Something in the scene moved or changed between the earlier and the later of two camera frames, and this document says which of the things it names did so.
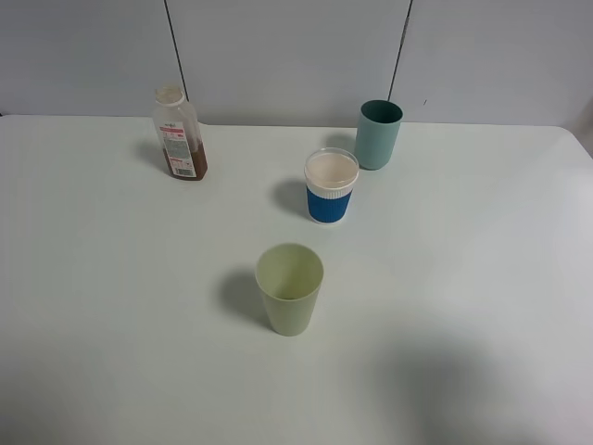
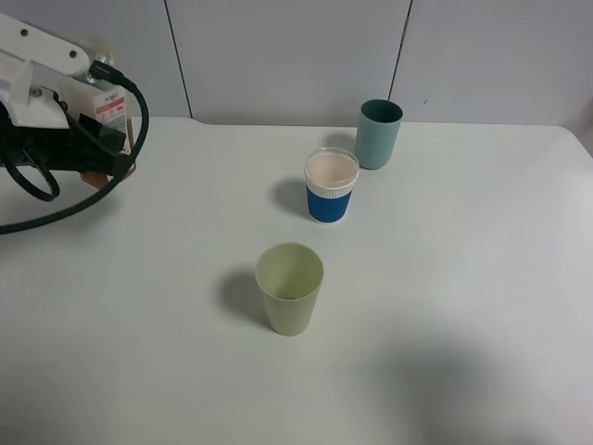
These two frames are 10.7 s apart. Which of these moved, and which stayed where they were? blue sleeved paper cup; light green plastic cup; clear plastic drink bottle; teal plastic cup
Moved: clear plastic drink bottle
Stayed: teal plastic cup; blue sleeved paper cup; light green plastic cup
